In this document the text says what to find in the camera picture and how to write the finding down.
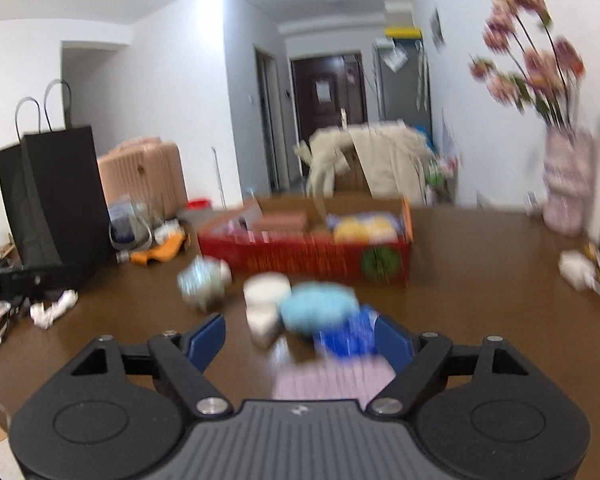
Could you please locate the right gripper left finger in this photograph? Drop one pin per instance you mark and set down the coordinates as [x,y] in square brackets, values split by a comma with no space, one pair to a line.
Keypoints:
[121,412]

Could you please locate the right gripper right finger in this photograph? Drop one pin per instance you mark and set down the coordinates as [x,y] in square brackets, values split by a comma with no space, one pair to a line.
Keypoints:
[478,412]

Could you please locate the blue tissue packet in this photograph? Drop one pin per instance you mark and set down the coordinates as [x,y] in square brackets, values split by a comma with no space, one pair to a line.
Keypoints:
[353,339]

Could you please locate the iridescent mesh bath ball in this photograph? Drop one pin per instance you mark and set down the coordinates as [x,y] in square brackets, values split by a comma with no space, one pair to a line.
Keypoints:
[204,282]

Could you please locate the light purple fluffy towel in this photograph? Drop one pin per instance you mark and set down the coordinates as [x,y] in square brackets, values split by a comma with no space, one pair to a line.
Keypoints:
[357,379]

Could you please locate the white wedge sponge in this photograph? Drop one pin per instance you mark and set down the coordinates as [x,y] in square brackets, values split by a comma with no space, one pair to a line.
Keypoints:
[264,324]

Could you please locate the white round sponge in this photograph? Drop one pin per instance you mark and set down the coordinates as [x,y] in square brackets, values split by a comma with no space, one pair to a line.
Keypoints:
[266,288]

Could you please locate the light blue plush toy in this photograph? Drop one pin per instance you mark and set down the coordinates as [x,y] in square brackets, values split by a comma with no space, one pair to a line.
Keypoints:
[315,306]

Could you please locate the yellow white plush toy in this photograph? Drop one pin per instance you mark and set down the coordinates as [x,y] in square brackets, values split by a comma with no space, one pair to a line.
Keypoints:
[352,231]

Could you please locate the pink layered sponge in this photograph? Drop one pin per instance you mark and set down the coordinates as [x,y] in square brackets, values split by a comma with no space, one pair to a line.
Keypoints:
[285,221]

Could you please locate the lavender knitted cloth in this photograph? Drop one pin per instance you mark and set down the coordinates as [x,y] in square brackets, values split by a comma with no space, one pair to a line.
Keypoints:
[332,220]

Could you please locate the crumpled white tissue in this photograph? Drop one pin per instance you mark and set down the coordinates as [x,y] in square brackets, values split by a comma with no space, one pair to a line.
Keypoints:
[44,317]

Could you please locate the black paper shopping bag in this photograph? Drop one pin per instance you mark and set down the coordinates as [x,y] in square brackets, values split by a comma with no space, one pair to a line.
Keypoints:
[54,202]

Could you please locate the pink hard-shell suitcase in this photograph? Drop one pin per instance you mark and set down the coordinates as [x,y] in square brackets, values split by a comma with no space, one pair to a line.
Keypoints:
[147,171]

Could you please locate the white power adapter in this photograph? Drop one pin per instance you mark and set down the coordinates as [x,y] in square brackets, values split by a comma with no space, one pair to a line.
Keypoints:
[577,270]

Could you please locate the red plastic bucket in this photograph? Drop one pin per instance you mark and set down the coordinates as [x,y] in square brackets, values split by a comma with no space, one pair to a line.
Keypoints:
[201,203]

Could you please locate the red cardboard box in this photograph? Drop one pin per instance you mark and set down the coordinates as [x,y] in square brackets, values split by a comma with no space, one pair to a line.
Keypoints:
[314,253]

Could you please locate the pink textured vase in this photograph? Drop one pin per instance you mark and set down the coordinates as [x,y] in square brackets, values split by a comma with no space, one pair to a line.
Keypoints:
[569,177]

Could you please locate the beige coat on chair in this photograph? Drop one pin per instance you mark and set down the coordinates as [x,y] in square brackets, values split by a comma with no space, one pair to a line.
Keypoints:
[393,157]

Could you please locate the grey refrigerator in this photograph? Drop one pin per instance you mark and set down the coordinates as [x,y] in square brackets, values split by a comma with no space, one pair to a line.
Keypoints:
[402,81]

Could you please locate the dark brown entry door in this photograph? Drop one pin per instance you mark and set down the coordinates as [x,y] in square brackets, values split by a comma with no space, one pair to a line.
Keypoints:
[327,87]

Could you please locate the dried pink roses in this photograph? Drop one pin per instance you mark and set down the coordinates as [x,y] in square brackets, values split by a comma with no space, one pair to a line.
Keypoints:
[548,69]

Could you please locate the yellow box on refrigerator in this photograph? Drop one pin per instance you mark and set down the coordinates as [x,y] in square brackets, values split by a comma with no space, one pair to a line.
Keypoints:
[403,33]

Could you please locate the white device with cable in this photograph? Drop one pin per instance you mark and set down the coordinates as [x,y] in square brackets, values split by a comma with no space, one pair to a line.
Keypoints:
[132,227]

